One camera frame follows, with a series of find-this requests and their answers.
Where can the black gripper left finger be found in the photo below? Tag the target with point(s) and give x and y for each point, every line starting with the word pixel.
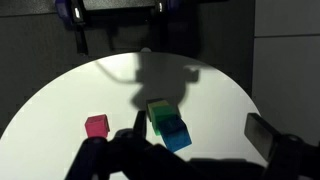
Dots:
pixel 140 122

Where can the blue block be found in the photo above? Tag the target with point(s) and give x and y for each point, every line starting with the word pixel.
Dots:
pixel 176 136

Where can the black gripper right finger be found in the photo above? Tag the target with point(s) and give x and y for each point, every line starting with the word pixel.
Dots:
pixel 261 135

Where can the pink block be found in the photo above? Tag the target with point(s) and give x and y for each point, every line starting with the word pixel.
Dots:
pixel 97 126

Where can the yellow block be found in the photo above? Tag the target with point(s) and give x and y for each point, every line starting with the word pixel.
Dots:
pixel 156 105

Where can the green block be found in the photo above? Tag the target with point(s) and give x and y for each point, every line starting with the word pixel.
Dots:
pixel 163 115

